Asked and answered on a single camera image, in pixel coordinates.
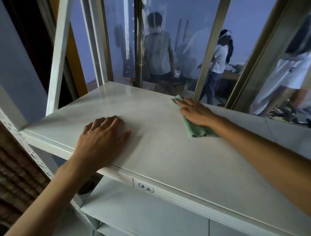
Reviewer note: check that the white window frame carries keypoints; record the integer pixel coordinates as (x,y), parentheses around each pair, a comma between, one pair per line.
(96,41)

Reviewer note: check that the white shelf board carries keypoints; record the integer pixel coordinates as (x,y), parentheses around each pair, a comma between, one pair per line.
(145,211)
(175,155)

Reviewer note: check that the person's left hand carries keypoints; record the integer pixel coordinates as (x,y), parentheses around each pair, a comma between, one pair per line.
(99,143)

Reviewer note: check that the person's right forearm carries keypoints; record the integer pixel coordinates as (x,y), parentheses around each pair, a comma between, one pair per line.
(264,155)

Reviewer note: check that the dark tools on floor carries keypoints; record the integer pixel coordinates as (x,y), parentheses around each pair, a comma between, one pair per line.
(289,113)

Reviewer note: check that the wooden table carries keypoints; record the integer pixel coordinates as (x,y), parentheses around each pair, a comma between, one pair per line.
(230,74)

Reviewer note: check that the green cleaning cloth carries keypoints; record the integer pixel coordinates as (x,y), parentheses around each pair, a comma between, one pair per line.
(196,130)

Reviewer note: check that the white perforated rack upright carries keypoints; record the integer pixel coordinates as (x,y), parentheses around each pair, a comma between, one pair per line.
(29,150)

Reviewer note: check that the dark window frame post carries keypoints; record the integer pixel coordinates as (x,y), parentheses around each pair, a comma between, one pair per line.
(139,43)

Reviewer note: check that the white lower shelf board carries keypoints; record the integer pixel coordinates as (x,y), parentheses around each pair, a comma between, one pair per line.
(145,211)

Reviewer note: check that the person's right thumb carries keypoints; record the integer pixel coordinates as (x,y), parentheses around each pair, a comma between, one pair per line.
(184,113)

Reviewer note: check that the small white label sticker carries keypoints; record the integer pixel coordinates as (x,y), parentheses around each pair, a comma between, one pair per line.
(146,188)

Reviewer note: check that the gold window frame post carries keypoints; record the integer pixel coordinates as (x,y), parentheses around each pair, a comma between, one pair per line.
(260,53)
(211,48)

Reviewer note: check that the person's left forearm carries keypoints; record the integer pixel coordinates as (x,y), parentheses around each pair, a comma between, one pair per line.
(46,199)

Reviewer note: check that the white plain rack upright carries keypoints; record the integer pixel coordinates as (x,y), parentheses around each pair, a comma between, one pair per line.
(59,56)

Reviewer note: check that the person's left little finger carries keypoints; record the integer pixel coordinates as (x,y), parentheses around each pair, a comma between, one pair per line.
(88,127)

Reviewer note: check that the person's right hand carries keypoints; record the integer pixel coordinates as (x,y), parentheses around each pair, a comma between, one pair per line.
(196,114)

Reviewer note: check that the person's left thumb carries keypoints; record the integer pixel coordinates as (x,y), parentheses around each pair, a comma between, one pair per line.
(124,139)

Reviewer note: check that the person's left middle finger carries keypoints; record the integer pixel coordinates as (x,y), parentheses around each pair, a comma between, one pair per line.
(109,121)

